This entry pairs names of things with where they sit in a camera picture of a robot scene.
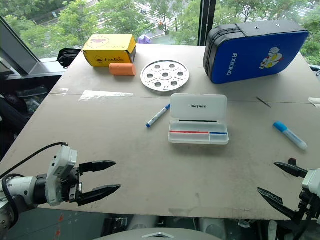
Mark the white plastic pencil case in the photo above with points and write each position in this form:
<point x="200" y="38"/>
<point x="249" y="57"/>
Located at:
<point x="198" y="117"/>

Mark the thin blue white marker pen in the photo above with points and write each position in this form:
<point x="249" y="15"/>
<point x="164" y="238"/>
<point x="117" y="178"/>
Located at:
<point x="158" y="116"/>

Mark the thick blue capped white marker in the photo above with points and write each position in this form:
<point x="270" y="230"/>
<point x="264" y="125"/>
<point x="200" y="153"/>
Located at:
<point x="290" y="135"/>

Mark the yellow cardboard duck box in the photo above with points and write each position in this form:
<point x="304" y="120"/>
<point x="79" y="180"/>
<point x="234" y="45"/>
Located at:
<point x="107" y="47"/>

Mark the blue black padded case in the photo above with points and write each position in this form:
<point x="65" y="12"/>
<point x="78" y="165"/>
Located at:
<point x="252" y="53"/>

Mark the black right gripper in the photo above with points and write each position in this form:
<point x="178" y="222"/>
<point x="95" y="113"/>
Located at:
<point x="310" y="205"/>

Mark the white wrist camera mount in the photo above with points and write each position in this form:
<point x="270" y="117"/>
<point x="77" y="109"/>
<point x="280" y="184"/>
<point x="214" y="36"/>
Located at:
<point x="311" y="181"/>
<point x="60" y="162"/>

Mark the clear tape strip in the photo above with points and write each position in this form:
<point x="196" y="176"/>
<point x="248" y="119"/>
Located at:
<point x="105" y="95"/>

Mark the black window frame post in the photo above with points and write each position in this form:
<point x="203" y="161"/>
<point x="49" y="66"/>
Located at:
<point x="207" y="22"/>

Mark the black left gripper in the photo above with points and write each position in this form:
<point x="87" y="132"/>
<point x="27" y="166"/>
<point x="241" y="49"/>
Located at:
<point x="71" y="183"/>

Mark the silver round perforated metal plate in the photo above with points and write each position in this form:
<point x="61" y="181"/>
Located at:
<point x="165" y="77"/>

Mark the orange foam cylinder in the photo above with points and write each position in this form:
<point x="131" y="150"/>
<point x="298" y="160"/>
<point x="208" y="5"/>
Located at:
<point x="122" y="69"/>

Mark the thin black stick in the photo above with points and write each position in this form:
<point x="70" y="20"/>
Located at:
<point x="264" y="102"/>

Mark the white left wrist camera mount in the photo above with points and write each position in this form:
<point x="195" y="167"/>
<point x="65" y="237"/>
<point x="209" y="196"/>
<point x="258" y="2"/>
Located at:
<point x="60" y="162"/>

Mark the white paper scrap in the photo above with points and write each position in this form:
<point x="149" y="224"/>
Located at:
<point x="315" y="102"/>

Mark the grey rounded robot torso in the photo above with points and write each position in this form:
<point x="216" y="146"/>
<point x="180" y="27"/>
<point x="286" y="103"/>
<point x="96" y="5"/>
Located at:
<point x="160" y="234"/>

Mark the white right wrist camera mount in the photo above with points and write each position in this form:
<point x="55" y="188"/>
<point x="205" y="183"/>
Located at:
<point x="311" y="181"/>

